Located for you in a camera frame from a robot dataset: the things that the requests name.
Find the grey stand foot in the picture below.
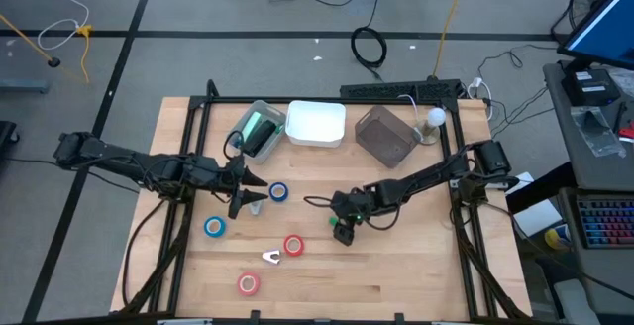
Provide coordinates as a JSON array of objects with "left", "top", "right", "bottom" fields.
[{"left": 0, "top": 79, "right": 50, "bottom": 94}]

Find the grey plastic bin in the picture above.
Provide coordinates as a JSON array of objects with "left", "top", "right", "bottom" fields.
[{"left": 228, "top": 99, "right": 288, "bottom": 166}]

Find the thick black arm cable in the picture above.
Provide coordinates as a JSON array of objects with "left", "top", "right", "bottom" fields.
[{"left": 120, "top": 196, "right": 168, "bottom": 311}]

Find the white bulb lamp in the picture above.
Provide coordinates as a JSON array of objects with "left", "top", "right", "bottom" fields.
[{"left": 413, "top": 107, "right": 448, "bottom": 146}]

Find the white plastic bin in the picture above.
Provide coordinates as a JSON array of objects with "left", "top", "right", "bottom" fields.
[{"left": 284, "top": 99, "right": 347, "bottom": 149}]

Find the black perforated box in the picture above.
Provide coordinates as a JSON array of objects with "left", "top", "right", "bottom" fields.
[{"left": 339, "top": 77, "right": 465, "bottom": 101}]

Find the backlit keyboard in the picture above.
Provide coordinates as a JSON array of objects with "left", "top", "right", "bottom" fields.
[{"left": 577, "top": 193, "right": 634, "bottom": 251}]

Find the black mini computer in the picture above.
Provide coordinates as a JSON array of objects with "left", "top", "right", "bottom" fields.
[{"left": 564, "top": 68, "right": 620, "bottom": 107}]

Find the light blue tape roll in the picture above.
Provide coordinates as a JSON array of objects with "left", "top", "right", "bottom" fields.
[{"left": 203, "top": 216, "right": 227, "bottom": 239}]

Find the clear plastic bag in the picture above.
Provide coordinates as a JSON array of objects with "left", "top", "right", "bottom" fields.
[{"left": 569, "top": 105, "right": 626, "bottom": 158}]

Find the brown translucent plastic bin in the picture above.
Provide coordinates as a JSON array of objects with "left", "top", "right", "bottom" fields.
[{"left": 354, "top": 105, "right": 421, "bottom": 169}]

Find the yellow extension cable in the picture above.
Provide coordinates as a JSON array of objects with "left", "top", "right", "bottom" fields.
[{"left": 0, "top": 14, "right": 95, "bottom": 86}]

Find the computer monitor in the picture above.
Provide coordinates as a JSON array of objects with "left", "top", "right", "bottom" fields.
[{"left": 557, "top": 0, "right": 634, "bottom": 71}]

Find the red tape roll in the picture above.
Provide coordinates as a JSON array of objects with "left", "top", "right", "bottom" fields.
[{"left": 283, "top": 234, "right": 305, "bottom": 258}]

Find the dark blue tape roll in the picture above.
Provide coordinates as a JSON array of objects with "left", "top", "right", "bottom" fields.
[{"left": 268, "top": 181, "right": 289, "bottom": 203}]

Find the black floor object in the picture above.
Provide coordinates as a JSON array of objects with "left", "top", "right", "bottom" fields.
[{"left": 0, "top": 120, "right": 20, "bottom": 161}]

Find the grey side desk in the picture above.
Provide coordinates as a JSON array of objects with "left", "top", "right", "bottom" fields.
[{"left": 543, "top": 59, "right": 634, "bottom": 192}]

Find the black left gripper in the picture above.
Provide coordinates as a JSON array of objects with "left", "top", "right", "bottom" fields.
[{"left": 217, "top": 155, "right": 269, "bottom": 220}]

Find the yellow hanging cable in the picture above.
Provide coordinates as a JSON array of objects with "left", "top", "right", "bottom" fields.
[{"left": 433, "top": 0, "right": 472, "bottom": 76}]

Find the yellow round object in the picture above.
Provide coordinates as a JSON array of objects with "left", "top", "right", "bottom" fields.
[{"left": 543, "top": 225, "right": 572, "bottom": 252}]

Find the white floor cable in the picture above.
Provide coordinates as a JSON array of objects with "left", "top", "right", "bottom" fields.
[{"left": 37, "top": 0, "right": 91, "bottom": 52}]

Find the black coiled cable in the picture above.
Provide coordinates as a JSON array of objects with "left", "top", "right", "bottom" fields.
[{"left": 350, "top": 0, "right": 388, "bottom": 82}]

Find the white power plug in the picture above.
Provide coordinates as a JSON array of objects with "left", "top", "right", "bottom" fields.
[{"left": 465, "top": 75, "right": 495, "bottom": 122}]

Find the white paper box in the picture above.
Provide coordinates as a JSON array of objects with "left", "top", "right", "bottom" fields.
[{"left": 512, "top": 198, "right": 565, "bottom": 239}]

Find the pink tape roll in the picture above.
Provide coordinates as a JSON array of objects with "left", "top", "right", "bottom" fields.
[{"left": 237, "top": 272, "right": 262, "bottom": 296}]

